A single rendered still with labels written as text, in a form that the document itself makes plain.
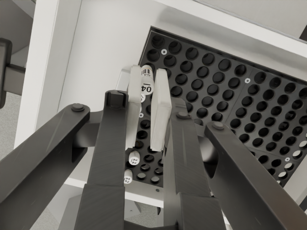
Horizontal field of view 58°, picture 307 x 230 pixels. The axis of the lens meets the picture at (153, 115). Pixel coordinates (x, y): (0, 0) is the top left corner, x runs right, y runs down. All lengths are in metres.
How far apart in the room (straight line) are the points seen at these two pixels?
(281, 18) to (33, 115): 0.35
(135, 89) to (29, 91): 0.14
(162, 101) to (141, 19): 0.20
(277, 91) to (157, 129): 0.19
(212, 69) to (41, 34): 0.16
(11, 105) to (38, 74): 1.16
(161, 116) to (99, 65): 0.21
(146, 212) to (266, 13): 1.39
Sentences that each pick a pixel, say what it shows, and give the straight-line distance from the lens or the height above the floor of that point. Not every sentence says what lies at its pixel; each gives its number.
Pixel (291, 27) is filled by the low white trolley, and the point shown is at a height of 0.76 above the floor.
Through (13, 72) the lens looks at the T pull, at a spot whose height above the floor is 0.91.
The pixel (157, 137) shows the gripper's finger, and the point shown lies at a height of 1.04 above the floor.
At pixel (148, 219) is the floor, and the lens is 1.71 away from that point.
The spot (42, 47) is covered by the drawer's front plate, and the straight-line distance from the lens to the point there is 0.27.
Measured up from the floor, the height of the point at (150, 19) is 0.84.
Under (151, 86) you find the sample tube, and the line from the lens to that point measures 0.21.
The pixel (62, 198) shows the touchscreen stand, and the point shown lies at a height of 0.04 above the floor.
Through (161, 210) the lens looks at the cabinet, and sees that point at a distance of 0.95.
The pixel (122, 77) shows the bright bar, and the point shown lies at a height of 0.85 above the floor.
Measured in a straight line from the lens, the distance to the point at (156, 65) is 0.28.
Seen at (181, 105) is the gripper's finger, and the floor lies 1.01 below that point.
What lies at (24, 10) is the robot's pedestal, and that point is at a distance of 1.26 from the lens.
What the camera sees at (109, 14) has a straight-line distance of 0.34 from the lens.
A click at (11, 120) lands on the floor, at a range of 1.47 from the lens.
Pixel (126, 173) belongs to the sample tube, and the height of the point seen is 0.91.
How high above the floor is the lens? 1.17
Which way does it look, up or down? 64 degrees down
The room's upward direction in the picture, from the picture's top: 177 degrees clockwise
